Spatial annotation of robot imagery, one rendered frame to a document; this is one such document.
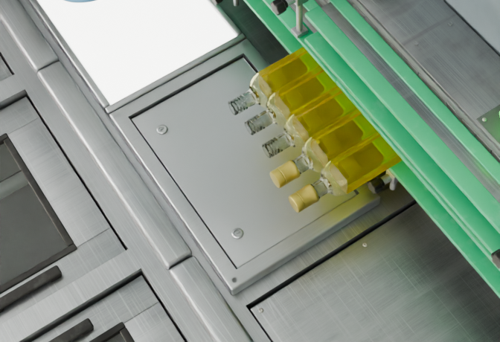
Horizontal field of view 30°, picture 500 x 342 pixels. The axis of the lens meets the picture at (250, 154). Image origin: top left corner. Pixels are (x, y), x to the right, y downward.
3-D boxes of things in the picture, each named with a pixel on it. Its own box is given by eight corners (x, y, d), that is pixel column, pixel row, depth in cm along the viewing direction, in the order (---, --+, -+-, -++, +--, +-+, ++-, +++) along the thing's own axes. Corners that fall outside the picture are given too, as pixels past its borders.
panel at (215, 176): (148, -74, 221) (19, -10, 212) (146, -83, 218) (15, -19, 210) (380, 204, 180) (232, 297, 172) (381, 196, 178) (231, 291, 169)
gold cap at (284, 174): (298, 178, 169) (278, 191, 168) (288, 163, 170) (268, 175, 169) (301, 173, 166) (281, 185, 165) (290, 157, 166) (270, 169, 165)
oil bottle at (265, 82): (335, 44, 185) (245, 94, 180) (336, 26, 181) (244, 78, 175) (352, 62, 183) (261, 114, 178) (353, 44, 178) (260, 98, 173)
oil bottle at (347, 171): (408, 124, 175) (315, 181, 170) (412, 108, 170) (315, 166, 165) (427, 146, 172) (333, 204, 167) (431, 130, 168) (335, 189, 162)
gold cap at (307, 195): (321, 197, 163) (300, 210, 162) (318, 203, 167) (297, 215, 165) (309, 181, 164) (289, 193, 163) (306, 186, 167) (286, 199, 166)
